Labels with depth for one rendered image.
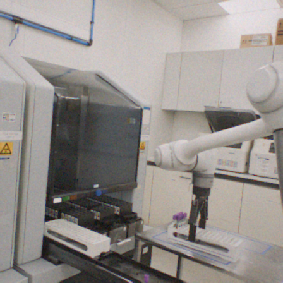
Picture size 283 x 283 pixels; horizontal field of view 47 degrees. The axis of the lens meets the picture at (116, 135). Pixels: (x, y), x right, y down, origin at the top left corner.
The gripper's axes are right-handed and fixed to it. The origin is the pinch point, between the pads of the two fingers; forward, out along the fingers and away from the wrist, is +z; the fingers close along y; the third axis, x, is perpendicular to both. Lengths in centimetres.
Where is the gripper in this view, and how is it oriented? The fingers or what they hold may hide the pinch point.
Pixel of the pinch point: (196, 232)
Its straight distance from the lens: 148.8
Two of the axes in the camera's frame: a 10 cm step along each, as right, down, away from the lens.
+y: 5.8, 0.1, 8.1
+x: -8.1, -1.0, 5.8
